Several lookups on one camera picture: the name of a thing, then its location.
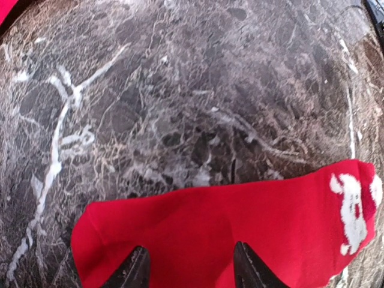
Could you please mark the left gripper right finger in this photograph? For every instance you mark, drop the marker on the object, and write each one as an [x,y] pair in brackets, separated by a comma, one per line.
[251,271]

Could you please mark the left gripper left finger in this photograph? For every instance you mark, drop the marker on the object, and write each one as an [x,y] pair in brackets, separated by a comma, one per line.
[134,272]

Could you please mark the red sock with santa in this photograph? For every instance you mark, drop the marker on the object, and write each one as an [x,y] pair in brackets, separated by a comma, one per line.
[306,229]

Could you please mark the red sock plain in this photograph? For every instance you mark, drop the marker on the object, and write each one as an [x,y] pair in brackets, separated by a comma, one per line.
[5,8]

